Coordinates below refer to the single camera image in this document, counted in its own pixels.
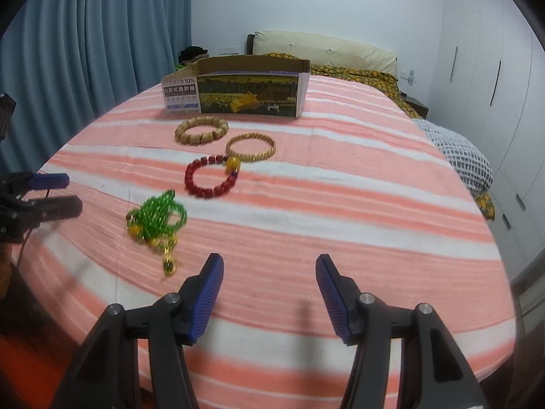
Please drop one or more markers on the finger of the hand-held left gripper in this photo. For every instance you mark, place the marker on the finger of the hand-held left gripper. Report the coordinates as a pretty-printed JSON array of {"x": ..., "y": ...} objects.
[
  {"x": 51, "y": 181},
  {"x": 55, "y": 208}
]

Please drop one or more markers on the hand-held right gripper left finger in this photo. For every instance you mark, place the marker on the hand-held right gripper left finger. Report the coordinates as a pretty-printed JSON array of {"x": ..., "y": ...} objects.
[{"x": 207, "y": 296}]

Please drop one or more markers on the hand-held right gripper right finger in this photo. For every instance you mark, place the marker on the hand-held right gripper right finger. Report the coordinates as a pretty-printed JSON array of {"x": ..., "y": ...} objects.
[{"x": 334, "y": 296}]

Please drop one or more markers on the printed cardboard box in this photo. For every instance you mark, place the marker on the printed cardboard box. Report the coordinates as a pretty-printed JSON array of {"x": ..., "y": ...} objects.
[{"x": 238, "y": 93}]

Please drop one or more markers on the pink white striped blanket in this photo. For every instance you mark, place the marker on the pink white striped blanket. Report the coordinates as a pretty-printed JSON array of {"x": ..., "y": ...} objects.
[{"x": 340, "y": 200}]

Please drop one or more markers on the blue curtain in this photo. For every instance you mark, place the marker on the blue curtain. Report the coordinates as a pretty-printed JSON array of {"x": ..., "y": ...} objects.
[{"x": 106, "y": 30}]

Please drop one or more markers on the person's orange clothing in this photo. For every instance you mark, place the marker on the person's orange clothing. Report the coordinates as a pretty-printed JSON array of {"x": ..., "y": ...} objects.
[{"x": 25, "y": 375}]

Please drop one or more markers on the dark plush toy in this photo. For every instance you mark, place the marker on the dark plush toy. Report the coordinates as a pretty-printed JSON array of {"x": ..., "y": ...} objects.
[{"x": 193, "y": 53}]

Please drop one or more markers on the blue grey patterned pillow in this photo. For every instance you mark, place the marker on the blue grey patterned pillow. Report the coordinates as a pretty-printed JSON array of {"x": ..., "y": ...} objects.
[{"x": 464, "y": 153}]

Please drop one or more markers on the cream headboard cushion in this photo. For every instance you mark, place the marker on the cream headboard cushion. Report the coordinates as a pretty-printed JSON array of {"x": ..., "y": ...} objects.
[{"x": 340, "y": 53}]

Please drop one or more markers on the white wardrobe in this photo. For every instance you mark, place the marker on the white wardrobe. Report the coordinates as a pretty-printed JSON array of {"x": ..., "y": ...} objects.
[{"x": 477, "y": 51}]

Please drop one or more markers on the white wall switch panel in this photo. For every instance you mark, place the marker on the white wall switch panel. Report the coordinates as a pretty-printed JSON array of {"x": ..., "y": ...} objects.
[{"x": 229, "y": 49}]

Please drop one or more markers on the white wall socket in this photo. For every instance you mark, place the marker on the white wall socket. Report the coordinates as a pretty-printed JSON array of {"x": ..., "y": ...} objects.
[{"x": 409, "y": 76}]

